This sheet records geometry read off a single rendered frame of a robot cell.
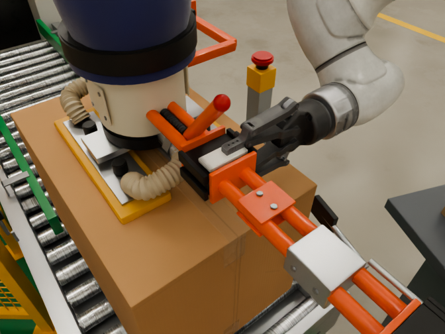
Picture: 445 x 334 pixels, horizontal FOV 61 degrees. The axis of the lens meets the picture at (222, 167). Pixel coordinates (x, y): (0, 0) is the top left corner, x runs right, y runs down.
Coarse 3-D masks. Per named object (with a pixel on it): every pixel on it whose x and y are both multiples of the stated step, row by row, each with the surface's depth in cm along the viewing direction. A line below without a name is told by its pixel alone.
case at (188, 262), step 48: (192, 96) 93; (48, 144) 80; (48, 192) 102; (96, 192) 70; (192, 192) 70; (288, 192) 70; (96, 240) 63; (144, 240) 63; (192, 240) 63; (240, 240) 64; (144, 288) 56; (192, 288) 63; (240, 288) 77; (288, 288) 98
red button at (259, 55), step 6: (252, 54) 118; (258, 54) 116; (264, 54) 116; (270, 54) 116; (252, 60) 116; (258, 60) 115; (264, 60) 114; (270, 60) 115; (258, 66) 117; (264, 66) 117
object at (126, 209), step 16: (96, 112) 85; (64, 128) 81; (80, 128) 80; (96, 128) 78; (80, 144) 76; (80, 160) 74; (112, 160) 73; (128, 160) 73; (96, 176) 71; (112, 176) 70; (112, 192) 68; (112, 208) 66; (128, 208) 65; (144, 208) 66
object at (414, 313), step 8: (408, 304) 39; (416, 304) 39; (400, 312) 38; (408, 312) 38; (416, 312) 38; (424, 312) 38; (432, 312) 38; (392, 320) 38; (400, 320) 37; (408, 320) 37; (416, 320) 37; (424, 320) 37; (432, 320) 37; (440, 320) 37; (384, 328) 37; (392, 328) 37; (400, 328) 37; (408, 328) 37; (416, 328) 37; (424, 328) 37; (432, 328) 37; (440, 328) 37
